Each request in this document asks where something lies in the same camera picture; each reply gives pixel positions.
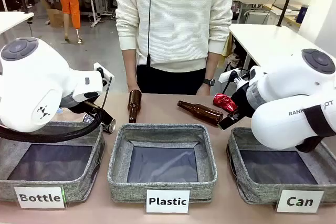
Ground person's left forearm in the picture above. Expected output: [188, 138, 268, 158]
[203, 50, 220, 86]

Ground grey fabric basket Bottle label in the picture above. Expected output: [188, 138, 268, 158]
[0, 120, 106, 204]

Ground wooden table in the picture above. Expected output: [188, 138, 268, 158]
[262, 1, 302, 28]

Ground white Bottle label card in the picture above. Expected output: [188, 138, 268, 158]
[14, 186, 66, 209]

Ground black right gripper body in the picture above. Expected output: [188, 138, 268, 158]
[234, 82, 257, 116]

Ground brown glass bottle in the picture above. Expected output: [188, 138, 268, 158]
[177, 100, 224, 126]
[128, 90, 143, 124]

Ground person's right forearm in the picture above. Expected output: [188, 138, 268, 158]
[123, 48, 139, 90]

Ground bystander in orange trousers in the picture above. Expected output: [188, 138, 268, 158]
[41, 0, 97, 44]

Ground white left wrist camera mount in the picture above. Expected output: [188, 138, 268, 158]
[93, 62, 115, 86]

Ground black strap on robot arm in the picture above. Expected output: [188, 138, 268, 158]
[296, 104, 336, 153]

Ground large white table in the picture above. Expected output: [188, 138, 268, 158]
[228, 23, 328, 78]

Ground black trousers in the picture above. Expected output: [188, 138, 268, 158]
[136, 64, 207, 95]

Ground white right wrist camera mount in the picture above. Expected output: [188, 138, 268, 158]
[218, 68, 241, 83]

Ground yellow cloth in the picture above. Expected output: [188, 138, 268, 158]
[222, 34, 234, 59]

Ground white Plastic label card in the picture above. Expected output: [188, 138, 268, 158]
[145, 188, 190, 214]

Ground grey fabric basket Plastic label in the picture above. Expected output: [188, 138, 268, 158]
[107, 123, 218, 204]

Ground white Can label card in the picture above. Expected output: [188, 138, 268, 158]
[276, 189, 324, 214]

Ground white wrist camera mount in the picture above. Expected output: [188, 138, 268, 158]
[93, 62, 115, 86]
[218, 68, 241, 83]

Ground white knit sweater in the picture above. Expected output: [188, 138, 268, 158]
[115, 0, 235, 73]

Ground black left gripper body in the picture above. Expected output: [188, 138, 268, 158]
[76, 100, 112, 126]

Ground person's left hand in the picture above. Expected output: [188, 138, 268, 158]
[196, 84, 211, 95]

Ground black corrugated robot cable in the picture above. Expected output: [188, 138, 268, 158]
[0, 76, 116, 143]

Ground grey fabric basket Can label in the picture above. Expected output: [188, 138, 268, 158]
[227, 126, 336, 205]

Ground crushed red can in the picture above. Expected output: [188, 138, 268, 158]
[212, 92, 239, 112]

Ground black microphone cable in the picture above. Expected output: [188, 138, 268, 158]
[146, 0, 153, 67]

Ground small white table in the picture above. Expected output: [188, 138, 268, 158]
[0, 11, 35, 36]

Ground cardboard box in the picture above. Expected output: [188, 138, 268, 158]
[47, 7, 74, 28]

